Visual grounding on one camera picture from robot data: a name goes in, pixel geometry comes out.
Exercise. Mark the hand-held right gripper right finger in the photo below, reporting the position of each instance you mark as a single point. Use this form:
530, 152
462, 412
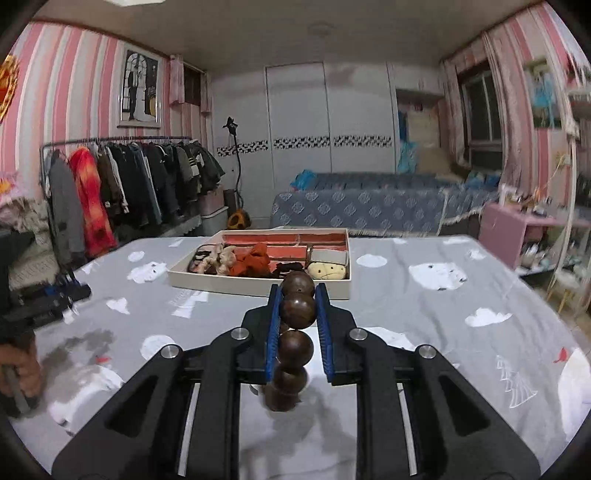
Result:
383, 401

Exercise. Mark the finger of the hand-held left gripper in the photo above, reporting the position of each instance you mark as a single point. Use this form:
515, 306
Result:
69, 295

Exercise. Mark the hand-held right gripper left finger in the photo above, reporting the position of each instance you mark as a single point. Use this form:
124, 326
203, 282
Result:
207, 401

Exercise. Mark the beige tray with red lining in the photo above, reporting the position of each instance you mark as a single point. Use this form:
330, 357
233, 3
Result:
221, 288

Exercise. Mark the yellow plush face hair clip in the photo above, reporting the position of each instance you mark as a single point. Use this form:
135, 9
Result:
328, 271

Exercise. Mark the beige fluffy scrunchie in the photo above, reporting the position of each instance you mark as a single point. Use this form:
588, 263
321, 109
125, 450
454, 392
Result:
221, 259

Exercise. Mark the orange scrunchie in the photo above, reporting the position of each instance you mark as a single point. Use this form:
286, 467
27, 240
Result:
251, 264

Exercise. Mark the person's left hand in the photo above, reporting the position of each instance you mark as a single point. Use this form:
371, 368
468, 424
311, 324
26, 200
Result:
23, 369

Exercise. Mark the pile of clothes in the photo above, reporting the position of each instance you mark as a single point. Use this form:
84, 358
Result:
21, 207

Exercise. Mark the grey bear printed blanket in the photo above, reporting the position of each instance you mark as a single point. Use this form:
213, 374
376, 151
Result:
438, 332

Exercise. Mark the row of hanging clothes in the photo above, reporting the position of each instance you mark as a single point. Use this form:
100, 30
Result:
147, 184

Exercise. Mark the metal clothes rack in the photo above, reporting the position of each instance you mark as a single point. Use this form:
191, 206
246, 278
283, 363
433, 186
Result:
115, 141

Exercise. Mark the stacked plastic storage bins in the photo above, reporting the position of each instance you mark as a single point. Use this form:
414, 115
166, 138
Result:
214, 207

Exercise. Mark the bed with blue patterned cover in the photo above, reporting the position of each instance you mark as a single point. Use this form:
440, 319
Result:
369, 207

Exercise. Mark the standing garment steamer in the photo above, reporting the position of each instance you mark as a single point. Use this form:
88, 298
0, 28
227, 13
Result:
236, 184

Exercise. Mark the pink shelf table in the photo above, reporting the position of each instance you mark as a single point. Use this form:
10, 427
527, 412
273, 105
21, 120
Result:
501, 226

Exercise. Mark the small white stool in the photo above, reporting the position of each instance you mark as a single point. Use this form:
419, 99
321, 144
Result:
564, 281

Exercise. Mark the framed black and white poster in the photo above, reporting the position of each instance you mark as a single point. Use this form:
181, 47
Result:
138, 87

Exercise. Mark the blue plush toy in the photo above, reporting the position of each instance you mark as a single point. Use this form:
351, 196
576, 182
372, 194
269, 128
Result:
304, 180

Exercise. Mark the small window with pink curtain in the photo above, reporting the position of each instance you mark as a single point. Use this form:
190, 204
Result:
189, 83

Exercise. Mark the stack of bedding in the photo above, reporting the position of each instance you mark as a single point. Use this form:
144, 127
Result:
425, 143

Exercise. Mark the white framed standing mirror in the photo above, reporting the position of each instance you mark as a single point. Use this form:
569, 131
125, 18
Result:
575, 207

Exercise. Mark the pink floral curtain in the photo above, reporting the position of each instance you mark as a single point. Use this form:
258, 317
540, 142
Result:
510, 115
452, 115

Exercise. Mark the white sliding door wardrobe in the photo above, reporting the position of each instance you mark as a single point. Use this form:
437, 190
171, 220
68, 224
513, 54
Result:
323, 101

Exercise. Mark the red and gold wall ornament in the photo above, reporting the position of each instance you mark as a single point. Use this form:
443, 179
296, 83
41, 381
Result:
8, 87

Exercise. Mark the couple photo wall poster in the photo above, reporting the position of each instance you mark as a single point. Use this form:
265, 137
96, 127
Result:
542, 94

